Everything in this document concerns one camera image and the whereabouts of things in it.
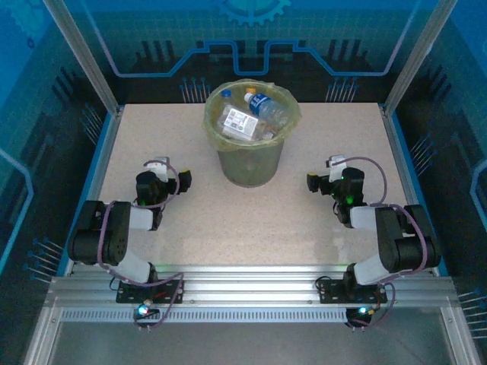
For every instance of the clear square bottle white label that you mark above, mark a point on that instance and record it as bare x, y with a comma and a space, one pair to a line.
239, 121

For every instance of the blue label bottle white cap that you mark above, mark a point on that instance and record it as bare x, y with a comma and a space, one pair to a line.
262, 104

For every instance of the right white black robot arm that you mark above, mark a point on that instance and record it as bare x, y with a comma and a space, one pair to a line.
407, 243

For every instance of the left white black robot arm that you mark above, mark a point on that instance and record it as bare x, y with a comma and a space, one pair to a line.
95, 235

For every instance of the green bin with bag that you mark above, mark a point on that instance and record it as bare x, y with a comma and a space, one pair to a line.
247, 163

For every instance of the yellow-green bin liner bag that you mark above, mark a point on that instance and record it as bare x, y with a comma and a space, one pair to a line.
293, 114

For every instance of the small lit controller board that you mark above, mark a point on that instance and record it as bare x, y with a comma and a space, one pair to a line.
144, 311
361, 311

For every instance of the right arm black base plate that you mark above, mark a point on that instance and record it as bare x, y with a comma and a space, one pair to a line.
335, 291

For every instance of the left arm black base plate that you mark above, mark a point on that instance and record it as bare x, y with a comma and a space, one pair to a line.
167, 291

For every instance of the aluminium mounting rail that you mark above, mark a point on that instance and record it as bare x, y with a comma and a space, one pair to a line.
247, 285

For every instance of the aluminium frame post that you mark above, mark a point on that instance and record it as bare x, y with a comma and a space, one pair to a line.
418, 57
81, 57

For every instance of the aluminium lower frame beam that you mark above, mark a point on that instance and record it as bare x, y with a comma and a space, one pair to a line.
40, 338
462, 338

